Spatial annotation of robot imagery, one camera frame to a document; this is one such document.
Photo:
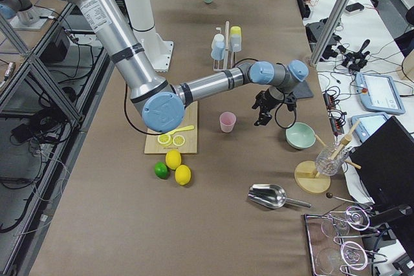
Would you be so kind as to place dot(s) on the white plastic cup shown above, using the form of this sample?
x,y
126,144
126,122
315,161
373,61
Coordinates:
x,y
216,39

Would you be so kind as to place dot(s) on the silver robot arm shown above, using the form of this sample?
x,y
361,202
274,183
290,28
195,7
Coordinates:
x,y
162,105
22,14

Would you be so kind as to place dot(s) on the wooden cutting board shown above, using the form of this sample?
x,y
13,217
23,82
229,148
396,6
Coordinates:
x,y
190,147

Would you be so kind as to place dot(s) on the round wooden cup tree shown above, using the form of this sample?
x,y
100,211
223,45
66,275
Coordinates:
x,y
313,182

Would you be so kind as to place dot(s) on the grey usb hub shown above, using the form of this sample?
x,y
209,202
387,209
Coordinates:
x,y
335,115

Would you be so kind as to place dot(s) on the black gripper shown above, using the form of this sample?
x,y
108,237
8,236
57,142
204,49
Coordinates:
x,y
267,101

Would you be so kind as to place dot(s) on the steel ice scoop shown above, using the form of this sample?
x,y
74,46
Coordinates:
x,y
273,196

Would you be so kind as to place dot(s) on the black wire glass rack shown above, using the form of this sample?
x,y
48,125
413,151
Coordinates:
x,y
335,242

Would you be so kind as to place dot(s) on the grey folded cloth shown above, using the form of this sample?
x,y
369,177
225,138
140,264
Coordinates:
x,y
302,91

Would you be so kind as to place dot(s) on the mint green bowl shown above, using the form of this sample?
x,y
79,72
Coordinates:
x,y
300,136

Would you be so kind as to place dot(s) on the white wire cup holder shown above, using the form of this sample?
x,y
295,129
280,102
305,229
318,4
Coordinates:
x,y
229,57

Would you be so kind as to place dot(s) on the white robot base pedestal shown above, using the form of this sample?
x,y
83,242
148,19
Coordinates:
x,y
141,20

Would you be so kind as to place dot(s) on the yellow plastic cup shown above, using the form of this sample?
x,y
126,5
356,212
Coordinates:
x,y
235,39

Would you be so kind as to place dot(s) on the green lime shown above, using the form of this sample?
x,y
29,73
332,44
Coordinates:
x,y
161,170

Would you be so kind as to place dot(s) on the pink plastic cup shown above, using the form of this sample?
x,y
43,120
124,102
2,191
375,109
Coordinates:
x,y
227,121

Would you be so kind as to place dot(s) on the lemon slice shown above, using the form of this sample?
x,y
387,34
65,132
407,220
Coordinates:
x,y
178,140
164,139

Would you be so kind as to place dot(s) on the black monitor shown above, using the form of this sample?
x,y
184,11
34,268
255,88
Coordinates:
x,y
386,160

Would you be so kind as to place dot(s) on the yellow lemon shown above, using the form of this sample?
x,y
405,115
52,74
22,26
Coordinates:
x,y
173,159
183,175

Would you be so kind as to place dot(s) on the clear glass cup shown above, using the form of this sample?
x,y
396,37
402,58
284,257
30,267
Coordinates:
x,y
326,164

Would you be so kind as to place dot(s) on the blue plastic cup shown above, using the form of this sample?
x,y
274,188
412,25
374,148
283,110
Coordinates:
x,y
218,49

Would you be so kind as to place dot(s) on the blue teach pendant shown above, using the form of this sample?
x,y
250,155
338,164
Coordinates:
x,y
369,123
378,93

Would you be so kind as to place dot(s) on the yellow toy knife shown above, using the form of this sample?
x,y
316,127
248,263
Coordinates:
x,y
181,129

